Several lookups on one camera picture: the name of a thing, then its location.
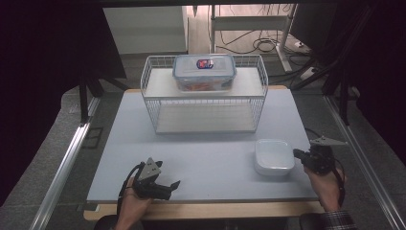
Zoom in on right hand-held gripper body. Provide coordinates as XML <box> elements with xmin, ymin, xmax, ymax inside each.
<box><xmin>305</xmin><ymin>136</ymin><xmax>349</xmax><ymax>176</ymax></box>

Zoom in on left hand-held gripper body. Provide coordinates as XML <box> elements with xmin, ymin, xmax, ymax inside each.
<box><xmin>132</xmin><ymin>157</ymin><xmax>173</xmax><ymax>201</ymax></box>

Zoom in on white square bowl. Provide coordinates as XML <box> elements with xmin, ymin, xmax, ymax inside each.
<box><xmin>254</xmin><ymin>138</ymin><xmax>296</xmax><ymax>177</ymax></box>

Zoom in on white wire shelf rack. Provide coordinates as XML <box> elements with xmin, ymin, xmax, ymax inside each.
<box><xmin>140</xmin><ymin>54</ymin><xmax>269</xmax><ymax>135</ymax></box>

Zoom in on clear plastic food container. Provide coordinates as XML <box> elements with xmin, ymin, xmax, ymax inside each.
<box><xmin>171</xmin><ymin>53</ymin><xmax>237</xmax><ymax>94</ymax></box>

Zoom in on person's right hand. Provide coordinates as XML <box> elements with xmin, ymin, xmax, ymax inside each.
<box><xmin>303</xmin><ymin>167</ymin><xmax>346</xmax><ymax>212</ymax></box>

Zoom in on person's left hand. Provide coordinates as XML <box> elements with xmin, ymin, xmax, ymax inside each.
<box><xmin>119</xmin><ymin>177</ymin><xmax>154</xmax><ymax>225</ymax></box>

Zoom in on pale blue table mat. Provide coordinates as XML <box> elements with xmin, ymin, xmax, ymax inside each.
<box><xmin>86</xmin><ymin>88</ymin><xmax>330</xmax><ymax>204</ymax></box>

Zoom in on black metal stand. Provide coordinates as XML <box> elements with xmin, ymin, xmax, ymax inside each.
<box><xmin>78</xmin><ymin>68</ymin><xmax>129</xmax><ymax>125</ymax></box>
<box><xmin>321</xmin><ymin>63</ymin><xmax>362</xmax><ymax>127</ymax></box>

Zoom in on white power strip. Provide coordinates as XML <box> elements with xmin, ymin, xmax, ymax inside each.
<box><xmin>299</xmin><ymin>65</ymin><xmax>319</xmax><ymax>81</ymax></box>

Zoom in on white cabinet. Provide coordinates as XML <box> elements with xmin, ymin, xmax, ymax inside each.
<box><xmin>102</xmin><ymin>6</ymin><xmax>190</xmax><ymax>56</ymax></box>

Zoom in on thin black floor cable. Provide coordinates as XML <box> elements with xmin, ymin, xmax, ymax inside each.
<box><xmin>304</xmin><ymin>126</ymin><xmax>324</xmax><ymax>142</ymax></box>

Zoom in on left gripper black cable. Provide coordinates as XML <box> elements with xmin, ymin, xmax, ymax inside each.
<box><xmin>116</xmin><ymin>161</ymin><xmax>146</xmax><ymax>210</ymax></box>

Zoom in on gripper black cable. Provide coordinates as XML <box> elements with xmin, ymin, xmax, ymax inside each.
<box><xmin>331</xmin><ymin>157</ymin><xmax>348</xmax><ymax>208</ymax></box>
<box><xmin>116</xmin><ymin>161</ymin><xmax>146</xmax><ymax>210</ymax></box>

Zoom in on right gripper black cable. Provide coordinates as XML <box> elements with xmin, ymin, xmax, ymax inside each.
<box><xmin>331</xmin><ymin>157</ymin><xmax>348</xmax><ymax>208</ymax></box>

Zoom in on aluminium floor rail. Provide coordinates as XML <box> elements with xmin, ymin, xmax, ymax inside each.
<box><xmin>29</xmin><ymin>96</ymin><xmax>102</xmax><ymax>230</ymax></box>
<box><xmin>323</xmin><ymin>95</ymin><xmax>406</xmax><ymax>230</ymax></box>

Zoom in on black floor cables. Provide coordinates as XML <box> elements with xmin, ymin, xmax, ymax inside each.
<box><xmin>216</xmin><ymin>29</ymin><xmax>309</xmax><ymax>56</ymax></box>

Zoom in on white desk frame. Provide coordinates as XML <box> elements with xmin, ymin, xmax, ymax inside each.
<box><xmin>209</xmin><ymin>3</ymin><xmax>300</xmax><ymax>73</ymax></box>

